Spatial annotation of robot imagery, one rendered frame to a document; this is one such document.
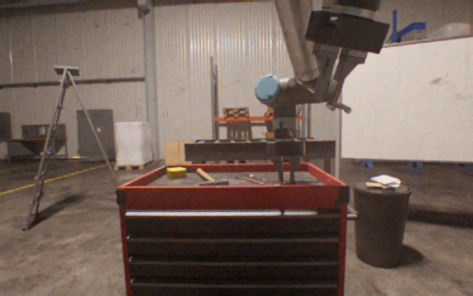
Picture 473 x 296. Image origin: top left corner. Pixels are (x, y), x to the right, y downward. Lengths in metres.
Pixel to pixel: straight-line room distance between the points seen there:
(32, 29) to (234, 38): 7.72
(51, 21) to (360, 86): 11.05
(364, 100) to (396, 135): 0.50
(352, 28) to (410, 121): 2.56
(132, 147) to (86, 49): 4.92
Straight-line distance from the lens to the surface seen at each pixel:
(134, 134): 7.25
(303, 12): 0.63
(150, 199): 0.82
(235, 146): 3.74
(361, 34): 0.49
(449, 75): 3.11
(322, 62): 0.49
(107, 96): 10.19
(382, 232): 2.21
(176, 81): 9.21
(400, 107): 3.00
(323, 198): 0.79
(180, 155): 6.91
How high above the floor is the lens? 1.13
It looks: 5 degrees down
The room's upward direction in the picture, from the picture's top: 1 degrees counter-clockwise
